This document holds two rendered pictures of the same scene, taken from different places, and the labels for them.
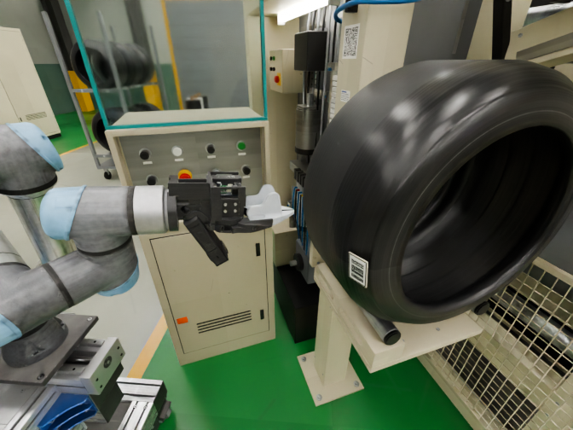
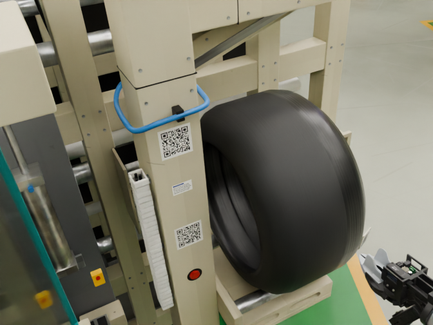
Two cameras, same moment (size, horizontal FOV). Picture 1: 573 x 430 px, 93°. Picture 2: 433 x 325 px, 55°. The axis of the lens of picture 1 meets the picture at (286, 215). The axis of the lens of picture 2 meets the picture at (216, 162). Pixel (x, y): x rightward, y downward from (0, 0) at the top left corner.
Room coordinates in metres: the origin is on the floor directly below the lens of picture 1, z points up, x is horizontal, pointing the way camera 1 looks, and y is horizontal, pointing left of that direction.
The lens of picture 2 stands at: (0.84, 0.61, 2.01)
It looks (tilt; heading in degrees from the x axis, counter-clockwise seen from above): 36 degrees down; 264
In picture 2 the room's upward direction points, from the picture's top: 4 degrees counter-clockwise
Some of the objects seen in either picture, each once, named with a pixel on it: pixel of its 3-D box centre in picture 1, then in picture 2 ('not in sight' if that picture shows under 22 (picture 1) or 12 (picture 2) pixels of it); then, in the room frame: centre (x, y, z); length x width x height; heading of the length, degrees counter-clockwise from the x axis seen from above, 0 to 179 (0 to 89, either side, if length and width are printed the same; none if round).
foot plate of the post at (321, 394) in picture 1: (328, 371); not in sight; (0.86, -0.23, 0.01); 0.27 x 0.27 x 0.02; 18
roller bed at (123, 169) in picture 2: not in sight; (151, 183); (0.95, -0.62, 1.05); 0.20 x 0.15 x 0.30; 18
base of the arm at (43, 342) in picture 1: (31, 332); not in sight; (0.53, 0.76, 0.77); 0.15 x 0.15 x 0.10
